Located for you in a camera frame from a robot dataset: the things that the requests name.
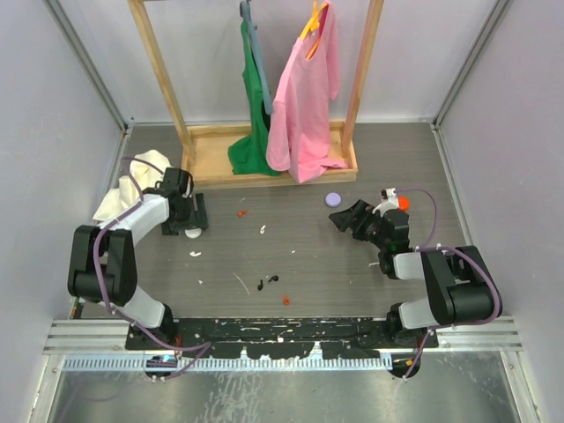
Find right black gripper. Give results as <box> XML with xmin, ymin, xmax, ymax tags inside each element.
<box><xmin>330</xmin><ymin>198</ymin><xmax>390</xmax><ymax>251</ymax></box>

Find white earbud case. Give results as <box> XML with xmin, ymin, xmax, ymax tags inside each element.
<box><xmin>184</xmin><ymin>228</ymin><xmax>203</xmax><ymax>239</ymax></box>

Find purple earbud case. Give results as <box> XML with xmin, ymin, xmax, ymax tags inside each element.
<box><xmin>324</xmin><ymin>192</ymin><xmax>342</xmax><ymax>208</ymax></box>

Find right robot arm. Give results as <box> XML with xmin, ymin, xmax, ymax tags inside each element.
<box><xmin>329</xmin><ymin>200</ymin><xmax>503</xmax><ymax>347</ymax></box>

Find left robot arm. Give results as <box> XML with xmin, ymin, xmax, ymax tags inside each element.
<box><xmin>67</xmin><ymin>167</ymin><xmax>209</xmax><ymax>349</ymax></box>

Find orange earbud case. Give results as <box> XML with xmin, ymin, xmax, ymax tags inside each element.
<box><xmin>397</xmin><ymin>197</ymin><xmax>410</xmax><ymax>212</ymax></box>

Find wooden clothes rack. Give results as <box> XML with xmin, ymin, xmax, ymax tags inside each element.
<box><xmin>130</xmin><ymin>1</ymin><xmax>383</xmax><ymax>188</ymax></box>

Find cream white cloth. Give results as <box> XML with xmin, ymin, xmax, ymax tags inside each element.
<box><xmin>93</xmin><ymin>150</ymin><xmax>171</xmax><ymax>222</ymax></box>

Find green shirt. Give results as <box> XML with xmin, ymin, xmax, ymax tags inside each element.
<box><xmin>227</xmin><ymin>22</ymin><xmax>279</xmax><ymax>176</ymax></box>

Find pink t-shirt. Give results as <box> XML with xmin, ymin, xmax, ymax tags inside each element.
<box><xmin>266</xmin><ymin>1</ymin><xmax>347</xmax><ymax>183</ymax></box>

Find yellow hanger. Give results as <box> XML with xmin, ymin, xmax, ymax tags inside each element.
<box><xmin>300</xmin><ymin>1</ymin><xmax>330</xmax><ymax>60</ymax></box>

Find grey-blue hanger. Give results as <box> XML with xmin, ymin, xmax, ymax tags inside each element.
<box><xmin>239</xmin><ymin>0</ymin><xmax>272</xmax><ymax>115</ymax></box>

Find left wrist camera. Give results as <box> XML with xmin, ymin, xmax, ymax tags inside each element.
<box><xmin>182</xmin><ymin>175</ymin><xmax>194</xmax><ymax>197</ymax></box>

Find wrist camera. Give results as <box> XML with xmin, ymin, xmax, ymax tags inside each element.
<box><xmin>372</xmin><ymin>188</ymin><xmax>399</xmax><ymax>217</ymax></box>
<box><xmin>182</xmin><ymin>175</ymin><xmax>194</xmax><ymax>197</ymax></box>

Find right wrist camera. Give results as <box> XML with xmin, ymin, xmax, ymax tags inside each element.
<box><xmin>372</xmin><ymin>188</ymin><xmax>399</xmax><ymax>217</ymax></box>

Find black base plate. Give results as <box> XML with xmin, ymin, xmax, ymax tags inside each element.
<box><xmin>125</xmin><ymin>316</ymin><xmax>440</xmax><ymax>360</ymax></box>

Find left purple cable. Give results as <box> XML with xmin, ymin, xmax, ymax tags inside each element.
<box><xmin>93</xmin><ymin>157</ymin><xmax>212</xmax><ymax>380</ymax></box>

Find grey cable duct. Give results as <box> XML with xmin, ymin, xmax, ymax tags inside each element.
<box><xmin>62</xmin><ymin>352</ymin><xmax>392</xmax><ymax>373</ymax></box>

